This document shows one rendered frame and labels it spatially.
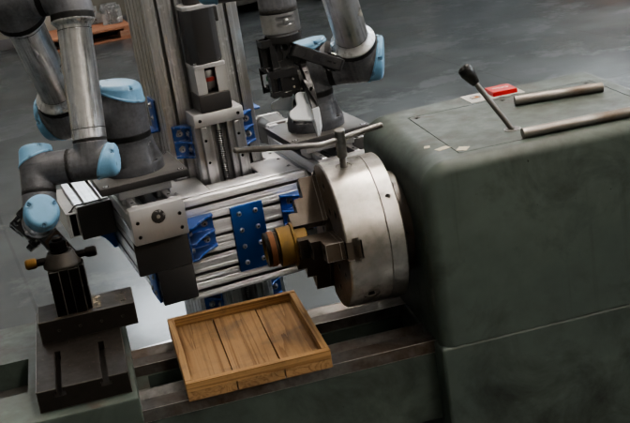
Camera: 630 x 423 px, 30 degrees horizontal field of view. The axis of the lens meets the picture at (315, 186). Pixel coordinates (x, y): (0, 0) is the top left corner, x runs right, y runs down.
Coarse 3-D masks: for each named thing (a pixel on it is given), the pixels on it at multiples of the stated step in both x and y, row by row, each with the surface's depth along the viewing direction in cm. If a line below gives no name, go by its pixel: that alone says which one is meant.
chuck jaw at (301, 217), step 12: (300, 180) 254; (312, 180) 254; (300, 192) 254; (312, 192) 253; (300, 204) 252; (312, 204) 252; (288, 216) 252; (300, 216) 251; (312, 216) 251; (324, 216) 252
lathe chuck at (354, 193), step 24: (336, 168) 245; (360, 168) 244; (336, 192) 240; (360, 192) 240; (336, 216) 243; (360, 216) 238; (360, 240) 239; (384, 240) 238; (336, 264) 253; (360, 264) 239; (384, 264) 240; (336, 288) 259; (360, 288) 242; (384, 288) 244
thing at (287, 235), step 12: (276, 228) 249; (288, 228) 249; (300, 228) 250; (264, 240) 247; (276, 240) 247; (288, 240) 247; (264, 252) 252; (276, 252) 246; (288, 252) 247; (276, 264) 248; (288, 264) 249
